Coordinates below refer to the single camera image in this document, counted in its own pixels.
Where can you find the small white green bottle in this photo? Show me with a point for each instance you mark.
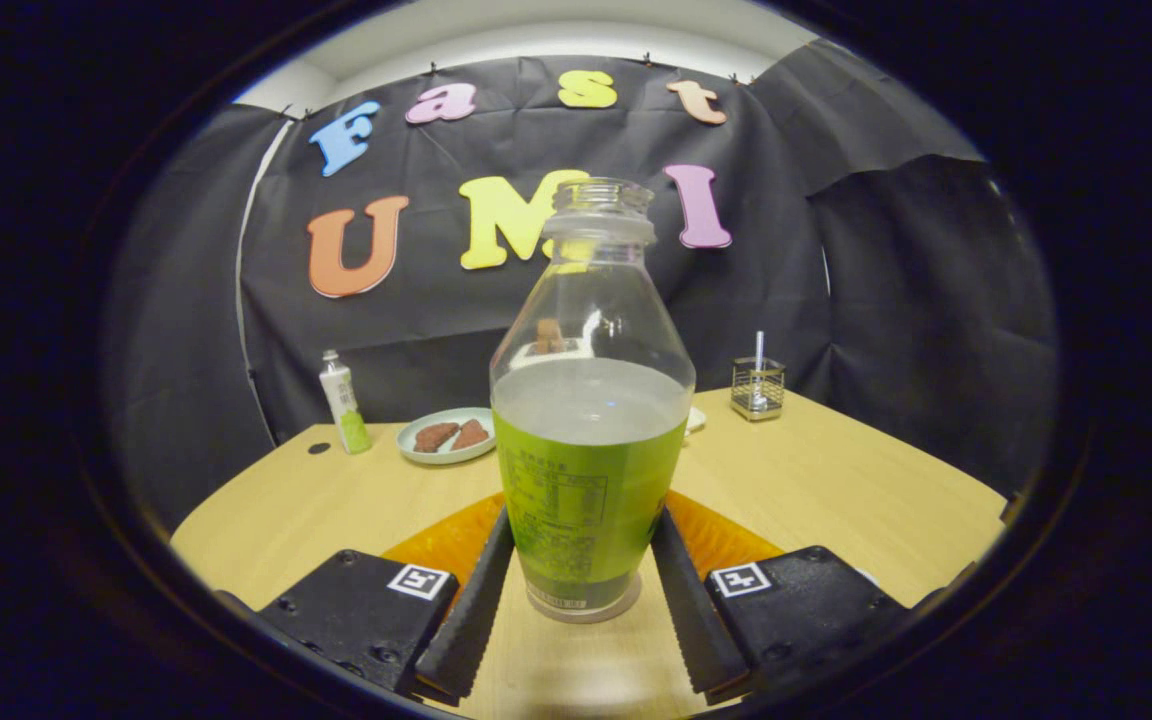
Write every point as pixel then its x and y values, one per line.
pixel 344 400

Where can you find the white straw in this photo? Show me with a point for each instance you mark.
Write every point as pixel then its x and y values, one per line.
pixel 759 350

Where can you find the cream toaster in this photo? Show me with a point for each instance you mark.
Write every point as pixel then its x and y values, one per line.
pixel 561 352

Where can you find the green label juice bottle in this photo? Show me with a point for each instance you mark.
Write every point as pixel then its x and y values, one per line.
pixel 586 480

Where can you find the brown toast slice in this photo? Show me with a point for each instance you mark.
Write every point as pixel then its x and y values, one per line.
pixel 471 434
pixel 435 437

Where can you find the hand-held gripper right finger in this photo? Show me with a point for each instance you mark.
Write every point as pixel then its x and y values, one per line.
pixel 686 620

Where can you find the wooden table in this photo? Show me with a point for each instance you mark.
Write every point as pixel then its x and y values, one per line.
pixel 836 500

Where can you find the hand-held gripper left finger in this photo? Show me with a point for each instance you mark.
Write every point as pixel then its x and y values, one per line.
pixel 476 620

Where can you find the pale green plate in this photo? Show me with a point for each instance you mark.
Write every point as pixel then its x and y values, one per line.
pixel 451 456

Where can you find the white divided snack tray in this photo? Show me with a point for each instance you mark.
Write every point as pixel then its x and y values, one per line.
pixel 696 419

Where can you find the bread slice in toaster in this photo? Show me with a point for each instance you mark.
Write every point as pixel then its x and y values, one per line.
pixel 549 335

